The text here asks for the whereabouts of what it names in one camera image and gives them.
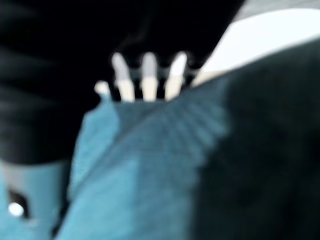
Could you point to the right robot hand black cloth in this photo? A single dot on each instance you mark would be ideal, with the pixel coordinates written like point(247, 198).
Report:
point(57, 75)

